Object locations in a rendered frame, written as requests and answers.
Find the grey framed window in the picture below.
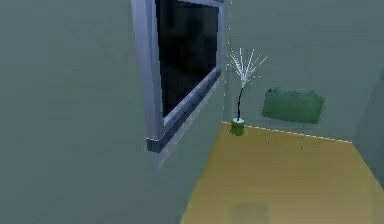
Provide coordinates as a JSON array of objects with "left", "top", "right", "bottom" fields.
[{"left": 130, "top": 0, "right": 225, "bottom": 154}]

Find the white plant in green pot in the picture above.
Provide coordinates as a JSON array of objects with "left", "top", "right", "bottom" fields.
[{"left": 227, "top": 48, "right": 269, "bottom": 137}]

